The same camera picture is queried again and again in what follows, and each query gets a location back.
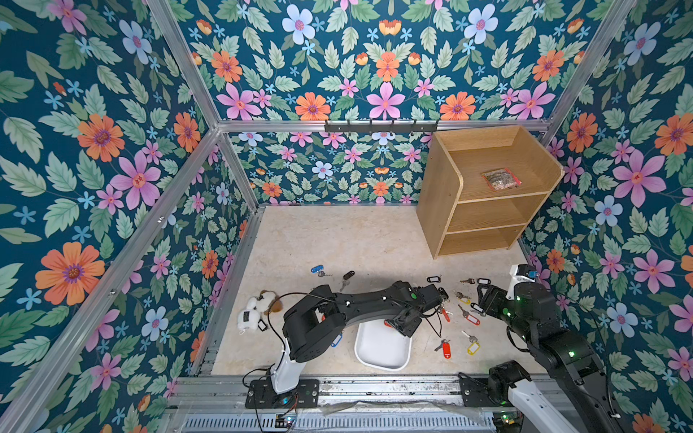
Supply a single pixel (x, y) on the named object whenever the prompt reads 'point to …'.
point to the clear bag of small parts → (501, 179)
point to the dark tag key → (346, 277)
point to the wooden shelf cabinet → (480, 189)
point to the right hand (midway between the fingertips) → (485, 287)
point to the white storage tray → (378, 345)
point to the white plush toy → (250, 317)
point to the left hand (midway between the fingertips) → (408, 327)
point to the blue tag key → (318, 270)
